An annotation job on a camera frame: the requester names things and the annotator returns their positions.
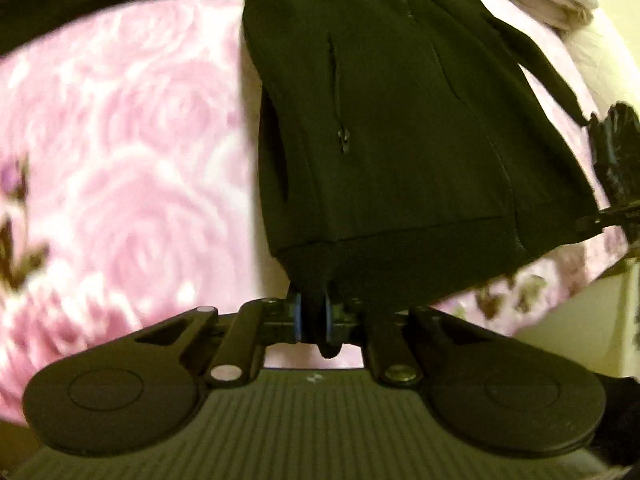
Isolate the pink floral blanket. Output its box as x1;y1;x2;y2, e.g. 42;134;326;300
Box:
0;0;631;426

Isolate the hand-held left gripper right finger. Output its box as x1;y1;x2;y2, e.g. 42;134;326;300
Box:
324;294;493;387

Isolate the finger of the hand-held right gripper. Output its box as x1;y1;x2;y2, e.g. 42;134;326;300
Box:
575;207;640;233

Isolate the black jacket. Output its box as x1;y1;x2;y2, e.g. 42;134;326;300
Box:
0;0;601;361

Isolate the cream quilted mattress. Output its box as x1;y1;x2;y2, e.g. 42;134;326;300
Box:
562;7;640;126

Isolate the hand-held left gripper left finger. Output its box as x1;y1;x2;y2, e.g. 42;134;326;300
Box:
135;294;304;388

